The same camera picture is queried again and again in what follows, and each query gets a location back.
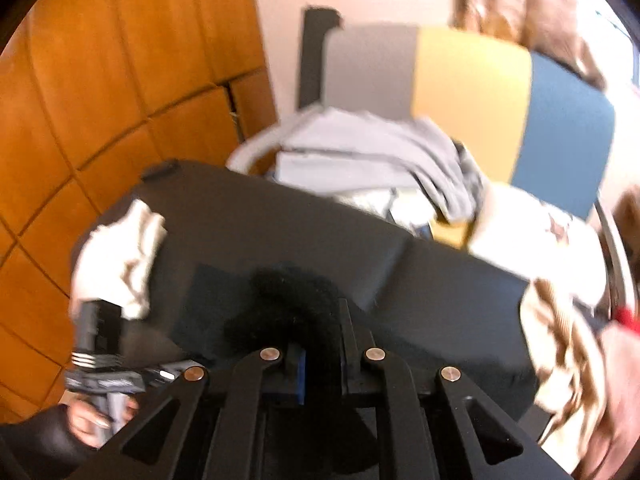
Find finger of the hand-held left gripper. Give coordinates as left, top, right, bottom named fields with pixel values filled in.
left=74, top=300, right=126, bottom=358

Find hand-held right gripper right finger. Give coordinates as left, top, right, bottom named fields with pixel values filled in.
left=338, top=298, right=573, bottom=480

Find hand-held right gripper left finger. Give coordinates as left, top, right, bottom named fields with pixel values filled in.
left=65, top=342, right=307, bottom=480

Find black fuzzy cloth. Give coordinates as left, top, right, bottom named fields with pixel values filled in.
left=222, top=262, right=351, bottom=401

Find person's left forearm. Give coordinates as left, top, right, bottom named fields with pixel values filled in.
left=0, top=405, right=96, bottom=480

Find light grey clothes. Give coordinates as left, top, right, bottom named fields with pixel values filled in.
left=272, top=107, right=486, bottom=223

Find person's left hand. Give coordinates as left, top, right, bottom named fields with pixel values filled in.
left=67, top=396, right=140, bottom=448

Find brown white patterned cloth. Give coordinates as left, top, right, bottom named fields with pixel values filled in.
left=517, top=277, right=616, bottom=446

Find white star print cloth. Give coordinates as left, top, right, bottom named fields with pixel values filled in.
left=467, top=182, right=608, bottom=306

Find pink red cloth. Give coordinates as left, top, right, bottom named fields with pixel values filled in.
left=575, top=305, right=640, bottom=480

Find grey yellow blue chair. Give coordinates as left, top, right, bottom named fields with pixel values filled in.
left=227, top=6, right=638, bottom=311

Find brown curtain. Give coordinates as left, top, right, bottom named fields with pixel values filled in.
left=450, top=0, right=608, bottom=88

